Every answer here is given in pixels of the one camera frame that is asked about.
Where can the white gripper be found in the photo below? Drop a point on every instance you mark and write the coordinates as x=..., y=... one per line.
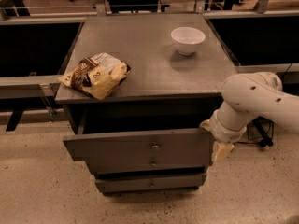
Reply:
x=220, y=132

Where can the grey top drawer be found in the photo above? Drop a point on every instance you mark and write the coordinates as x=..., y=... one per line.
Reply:
x=114, y=143

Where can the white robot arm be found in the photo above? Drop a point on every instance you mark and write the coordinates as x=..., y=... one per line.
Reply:
x=246, y=97

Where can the grey bottom drawer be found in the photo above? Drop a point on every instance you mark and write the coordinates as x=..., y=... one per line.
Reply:
x=151, y=182

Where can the grey wooden drawer cabinet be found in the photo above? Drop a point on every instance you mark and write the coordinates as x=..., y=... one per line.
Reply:
x=161, y=80

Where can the white ceramic bowl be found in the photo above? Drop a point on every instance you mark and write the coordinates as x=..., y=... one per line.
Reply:
x=187, y=40

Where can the yellow brown snack bag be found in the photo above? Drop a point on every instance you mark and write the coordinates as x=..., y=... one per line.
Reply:
x=97, y=76

